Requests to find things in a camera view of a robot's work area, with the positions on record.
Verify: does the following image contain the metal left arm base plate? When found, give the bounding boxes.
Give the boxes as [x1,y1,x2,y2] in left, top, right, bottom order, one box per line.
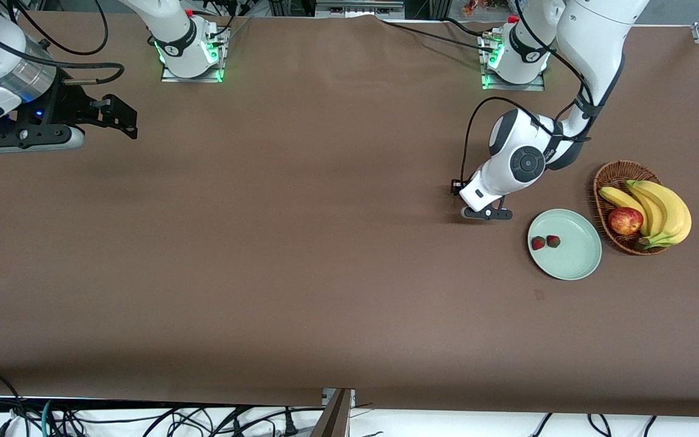
[480,33,547,92]

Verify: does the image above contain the pale green plate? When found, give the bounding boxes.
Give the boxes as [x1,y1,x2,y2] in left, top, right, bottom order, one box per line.
[527,209,603,281]

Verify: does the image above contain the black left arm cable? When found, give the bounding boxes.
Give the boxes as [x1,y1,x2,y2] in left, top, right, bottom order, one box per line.
[460,0,593,183]

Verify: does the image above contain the brown wicker basket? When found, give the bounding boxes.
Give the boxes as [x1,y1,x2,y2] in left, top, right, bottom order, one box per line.
[593,161,675,256]

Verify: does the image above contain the teal floor cable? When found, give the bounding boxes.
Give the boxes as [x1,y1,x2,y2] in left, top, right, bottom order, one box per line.
[41,399,59,437]

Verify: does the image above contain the brown table cloth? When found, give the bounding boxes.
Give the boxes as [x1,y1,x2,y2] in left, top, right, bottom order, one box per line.
[0,12,699,419]

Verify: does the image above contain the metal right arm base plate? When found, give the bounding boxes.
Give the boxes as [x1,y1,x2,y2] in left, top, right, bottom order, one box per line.
[160,27,230,84]

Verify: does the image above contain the yellow banana bunch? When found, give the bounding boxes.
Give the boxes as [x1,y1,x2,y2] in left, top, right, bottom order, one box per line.
[598,180,692,250]

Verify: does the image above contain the short black table cable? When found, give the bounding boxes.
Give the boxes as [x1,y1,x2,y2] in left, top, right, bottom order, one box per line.
[444,17,496,36]

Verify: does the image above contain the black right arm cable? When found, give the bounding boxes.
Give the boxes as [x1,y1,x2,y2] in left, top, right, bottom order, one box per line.
[0,0,126,86]

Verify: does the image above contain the long black table cable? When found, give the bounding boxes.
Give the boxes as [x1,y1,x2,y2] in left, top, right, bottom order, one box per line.
[377,18,499,53]

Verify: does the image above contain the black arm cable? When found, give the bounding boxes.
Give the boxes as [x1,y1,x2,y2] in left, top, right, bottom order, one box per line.
[460,0,593,183]
[0,0,126,86]

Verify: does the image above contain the red apple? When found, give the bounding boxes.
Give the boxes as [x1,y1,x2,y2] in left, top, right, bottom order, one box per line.
[608,207,644,236]

